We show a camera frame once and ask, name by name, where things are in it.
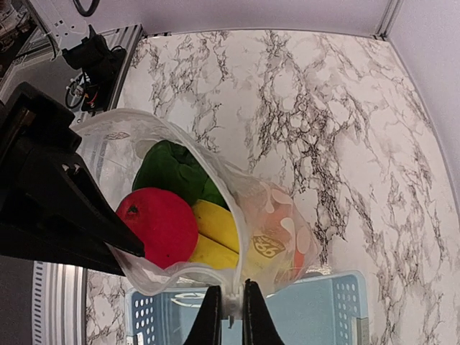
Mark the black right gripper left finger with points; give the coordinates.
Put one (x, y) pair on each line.
(206, 329)

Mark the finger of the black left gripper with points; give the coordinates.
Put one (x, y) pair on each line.
(63, 188)
(57, 241)

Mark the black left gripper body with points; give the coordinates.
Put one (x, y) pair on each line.
(32, 125)

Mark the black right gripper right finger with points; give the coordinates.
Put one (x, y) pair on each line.
(258, 326)

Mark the yellow toy banana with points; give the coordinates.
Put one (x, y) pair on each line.
(218, 241)

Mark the red toy apple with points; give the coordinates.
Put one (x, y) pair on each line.
(164, 223)

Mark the green toy bell pepper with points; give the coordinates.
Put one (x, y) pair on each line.
(170, 166)

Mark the clear zip top bag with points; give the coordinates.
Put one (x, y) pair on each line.
(114, 146)

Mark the orange toy orange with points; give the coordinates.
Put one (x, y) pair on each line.
(285, 225)

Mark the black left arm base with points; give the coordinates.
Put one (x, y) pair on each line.
(99, 67)

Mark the grey plastic basket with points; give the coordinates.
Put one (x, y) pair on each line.
(319, 309)

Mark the aluminium front rail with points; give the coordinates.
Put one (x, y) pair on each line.
(61, 310)

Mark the left aluminium frame post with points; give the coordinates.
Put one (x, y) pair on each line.
(388, 19)

